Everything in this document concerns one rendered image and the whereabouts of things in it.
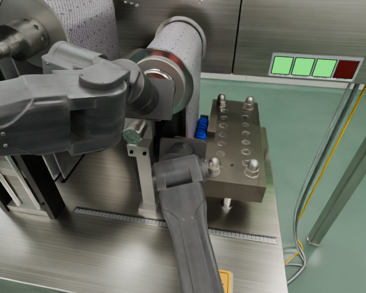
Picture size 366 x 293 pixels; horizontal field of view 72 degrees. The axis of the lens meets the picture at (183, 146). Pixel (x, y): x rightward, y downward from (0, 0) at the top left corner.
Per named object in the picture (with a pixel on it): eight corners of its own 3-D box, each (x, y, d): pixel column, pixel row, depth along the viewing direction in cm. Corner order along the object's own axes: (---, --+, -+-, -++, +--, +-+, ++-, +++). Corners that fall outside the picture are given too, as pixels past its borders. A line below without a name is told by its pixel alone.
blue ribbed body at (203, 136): (188, 168, 67) (188, 158, 65) (198, 122, 84) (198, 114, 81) (201, 170, 67) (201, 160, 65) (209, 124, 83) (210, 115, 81)
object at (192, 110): (185, 167, 66) (186, 106, 54) (197, 118, 84) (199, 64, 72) (187, 167, 66) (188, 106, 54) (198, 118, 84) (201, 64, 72)
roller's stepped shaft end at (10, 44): (-16, 64, 42) (-26, 45, 40) (9, 52, 47) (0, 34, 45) (0, 65, 42) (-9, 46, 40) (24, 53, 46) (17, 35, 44)
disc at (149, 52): (127, 111, 57) (118, 45, 48) (128, 110, 58) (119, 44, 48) (192, 119, 56) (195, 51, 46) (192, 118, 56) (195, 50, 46)
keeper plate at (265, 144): (254, 173, 80) (261, 146, 73) (253, 152, 87) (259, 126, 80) (262, 174, 79) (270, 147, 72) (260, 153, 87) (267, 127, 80)
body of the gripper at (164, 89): (172, 121, 43) (165, 116, 35) (114, 115, 43) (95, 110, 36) (176, 82, 43) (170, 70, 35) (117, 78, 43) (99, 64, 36)
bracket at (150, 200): (137, 213, 69) (120, 120, 50) (144, 195, 74) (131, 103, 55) (155, 215, 69) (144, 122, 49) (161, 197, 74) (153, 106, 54)
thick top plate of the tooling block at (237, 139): (198, 194, 65) (199, 178, 62) (211, 113, 96) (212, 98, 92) (261, 203, 63) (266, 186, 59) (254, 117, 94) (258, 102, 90)
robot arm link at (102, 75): (101, 157, 28) (105, 87, 23) (10, 122, 29) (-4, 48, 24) (142, 111, 38) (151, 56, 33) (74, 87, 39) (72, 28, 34)
